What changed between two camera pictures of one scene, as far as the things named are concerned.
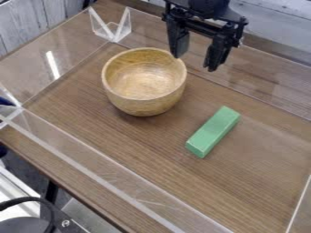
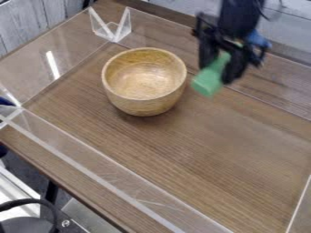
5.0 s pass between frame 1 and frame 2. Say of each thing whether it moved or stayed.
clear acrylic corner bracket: stayed
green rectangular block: moved
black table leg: stayed
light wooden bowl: stayed
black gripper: moved
